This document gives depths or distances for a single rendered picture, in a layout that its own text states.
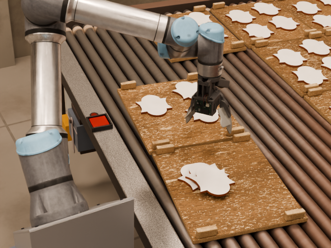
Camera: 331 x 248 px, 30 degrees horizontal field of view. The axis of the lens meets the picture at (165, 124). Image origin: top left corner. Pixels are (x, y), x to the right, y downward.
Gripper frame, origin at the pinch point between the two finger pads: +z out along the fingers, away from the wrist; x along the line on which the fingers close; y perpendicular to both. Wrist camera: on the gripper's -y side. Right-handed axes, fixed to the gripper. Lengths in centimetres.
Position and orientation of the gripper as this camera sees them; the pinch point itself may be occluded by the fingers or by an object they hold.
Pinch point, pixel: (209, 127)
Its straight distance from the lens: 197.7
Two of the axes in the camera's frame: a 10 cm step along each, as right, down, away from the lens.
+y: -4.3, 4.5, -7.8
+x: 9.0, 2.2, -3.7
